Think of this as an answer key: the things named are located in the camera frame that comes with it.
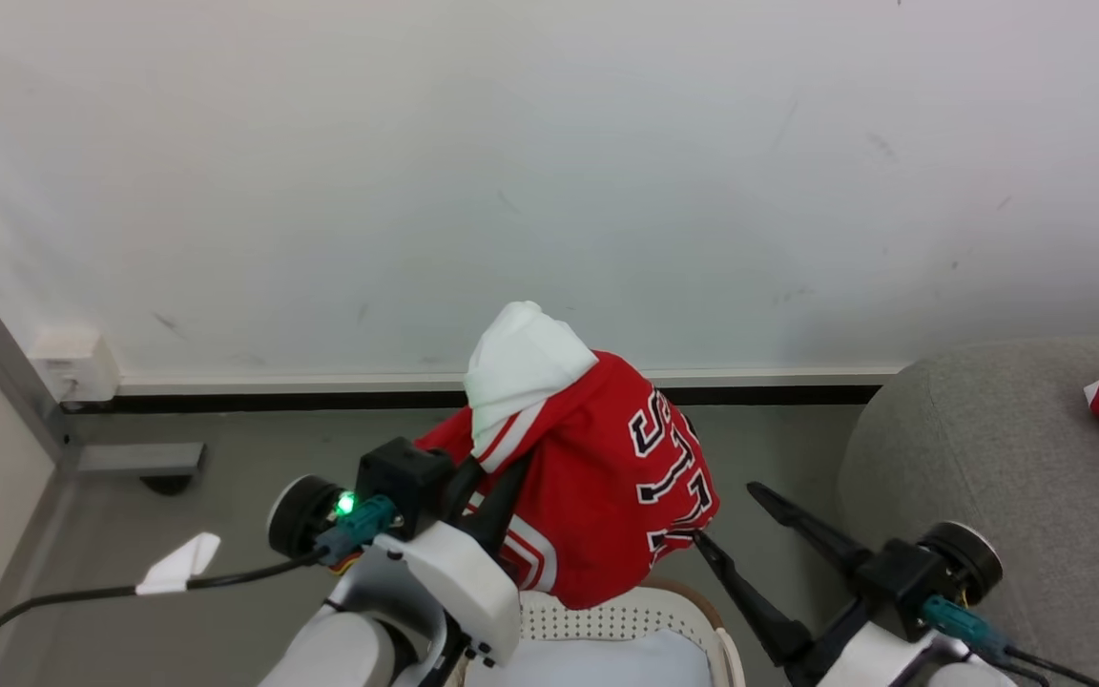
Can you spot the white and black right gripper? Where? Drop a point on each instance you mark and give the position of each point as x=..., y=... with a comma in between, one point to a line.
x=964, y=563

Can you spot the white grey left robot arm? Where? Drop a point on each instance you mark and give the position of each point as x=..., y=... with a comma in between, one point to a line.
x=340, y=654

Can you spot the red and white basketball jersey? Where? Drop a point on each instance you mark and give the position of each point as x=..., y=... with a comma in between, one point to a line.
x=607, y=477

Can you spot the grey fabric sofa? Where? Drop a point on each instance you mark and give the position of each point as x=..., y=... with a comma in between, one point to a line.
x=988, y=448

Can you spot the cream plastic laundry basket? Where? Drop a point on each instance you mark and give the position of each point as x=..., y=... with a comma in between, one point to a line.
x=626, y=615

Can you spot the white wall outlet box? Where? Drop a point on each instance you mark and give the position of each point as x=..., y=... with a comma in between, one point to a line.
x=77, y=365

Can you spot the white and black baseboard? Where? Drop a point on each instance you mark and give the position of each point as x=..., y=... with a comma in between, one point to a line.
x=321, y=391

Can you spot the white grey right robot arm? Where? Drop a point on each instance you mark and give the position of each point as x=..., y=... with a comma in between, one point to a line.
x=969, y=676

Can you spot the grey aluminium frame post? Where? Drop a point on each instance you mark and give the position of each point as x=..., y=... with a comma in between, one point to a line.
x=6, y=367

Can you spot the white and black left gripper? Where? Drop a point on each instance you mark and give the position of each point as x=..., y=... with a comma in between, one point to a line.
x=459, y=582

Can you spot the grey aluminium frame foot bar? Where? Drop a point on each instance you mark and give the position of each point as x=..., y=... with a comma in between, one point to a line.
x=139, y=459

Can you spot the black frame foot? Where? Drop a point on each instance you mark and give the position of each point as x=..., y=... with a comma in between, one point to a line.
x=168, y=484

